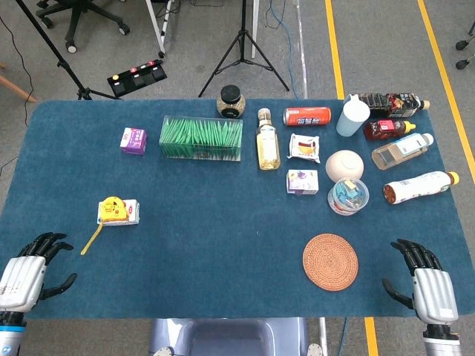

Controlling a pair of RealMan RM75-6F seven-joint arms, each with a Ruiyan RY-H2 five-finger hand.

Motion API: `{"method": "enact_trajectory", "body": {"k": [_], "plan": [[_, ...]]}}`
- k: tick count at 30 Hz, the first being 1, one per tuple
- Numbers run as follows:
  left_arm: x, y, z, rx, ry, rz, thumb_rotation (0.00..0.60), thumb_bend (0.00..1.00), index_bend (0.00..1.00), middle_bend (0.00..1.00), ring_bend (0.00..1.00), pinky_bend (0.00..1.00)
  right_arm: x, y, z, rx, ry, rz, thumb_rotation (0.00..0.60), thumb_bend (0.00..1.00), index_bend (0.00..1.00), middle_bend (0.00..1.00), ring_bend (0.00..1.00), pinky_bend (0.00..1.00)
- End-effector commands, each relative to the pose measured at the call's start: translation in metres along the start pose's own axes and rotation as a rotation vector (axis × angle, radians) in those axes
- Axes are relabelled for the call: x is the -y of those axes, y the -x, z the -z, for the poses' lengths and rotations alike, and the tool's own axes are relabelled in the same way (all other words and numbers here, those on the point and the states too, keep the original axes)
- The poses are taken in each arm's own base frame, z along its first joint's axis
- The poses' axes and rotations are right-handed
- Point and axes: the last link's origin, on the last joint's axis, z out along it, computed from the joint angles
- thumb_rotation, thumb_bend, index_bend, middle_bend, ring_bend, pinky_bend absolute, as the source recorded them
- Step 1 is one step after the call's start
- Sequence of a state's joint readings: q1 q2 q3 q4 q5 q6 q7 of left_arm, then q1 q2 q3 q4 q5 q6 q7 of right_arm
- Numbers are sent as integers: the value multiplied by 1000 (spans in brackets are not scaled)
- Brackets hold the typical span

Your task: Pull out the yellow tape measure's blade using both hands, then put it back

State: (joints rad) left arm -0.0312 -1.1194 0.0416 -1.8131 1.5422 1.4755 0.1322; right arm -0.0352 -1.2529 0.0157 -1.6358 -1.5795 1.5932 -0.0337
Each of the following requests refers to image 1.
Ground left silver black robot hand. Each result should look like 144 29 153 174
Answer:
0 232 78 314

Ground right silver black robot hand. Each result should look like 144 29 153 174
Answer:
381 238 459 328

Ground yellow tape measure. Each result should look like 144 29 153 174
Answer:
80 196 129 257

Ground round woven rattan coaster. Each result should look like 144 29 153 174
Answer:
302 233 360 292

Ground white bottle yellow cap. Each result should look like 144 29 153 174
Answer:
382 171 460 205

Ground white blue milk carton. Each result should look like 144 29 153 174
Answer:
97 199 141 225

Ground clear tub of binder clips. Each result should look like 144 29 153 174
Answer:
327 177 370 216

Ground clear bottle white cap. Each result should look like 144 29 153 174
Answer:
371 132 435 171

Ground beige upturned bowl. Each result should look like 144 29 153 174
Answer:
325 149 365 183

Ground brown honey bottle yellow cap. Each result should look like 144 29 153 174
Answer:
362 119 417 142

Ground purple white flowered carton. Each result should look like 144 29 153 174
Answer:
285 169 320 196

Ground small purple white carton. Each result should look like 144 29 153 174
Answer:
119 127 148 156

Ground wooden furniture leg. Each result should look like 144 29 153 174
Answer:
0 62 38 104

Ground light blue plastic cup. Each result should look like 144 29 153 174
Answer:
335 93 371 137

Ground dark tea bottle black label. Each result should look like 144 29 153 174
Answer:
358 92 431 119

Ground white snack packet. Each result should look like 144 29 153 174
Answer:
287 133 321 164

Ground blue table mat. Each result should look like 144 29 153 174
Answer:
0 98 475 320

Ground blue-grey robot torso base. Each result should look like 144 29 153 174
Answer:
148 317 330 356

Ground orange drink can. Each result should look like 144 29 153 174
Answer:
282 106 333 127

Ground yellow liquid bottle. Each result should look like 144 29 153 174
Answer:
255 108 282 171

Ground clear box of green packets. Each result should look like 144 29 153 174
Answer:
158 115 244 162

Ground black light stand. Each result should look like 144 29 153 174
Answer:
14 0 122 101

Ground black foot pedal board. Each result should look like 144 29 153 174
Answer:
106 59 167 98

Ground black chair caster legs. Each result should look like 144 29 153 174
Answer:
455 31 475 70

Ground glass jar with black lid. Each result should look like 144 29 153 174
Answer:
216 85 246 119

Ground black office chair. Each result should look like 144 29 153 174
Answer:
36 0 131 53

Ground black tripod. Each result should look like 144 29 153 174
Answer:
197 0 290 99

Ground black floor cable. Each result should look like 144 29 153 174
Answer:
0 14 35 175

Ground blue floor cable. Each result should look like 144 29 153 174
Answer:
265 0 300 99

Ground white stand frame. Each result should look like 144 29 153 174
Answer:
145 0 174 59

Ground white post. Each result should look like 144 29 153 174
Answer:
251 0 260 59

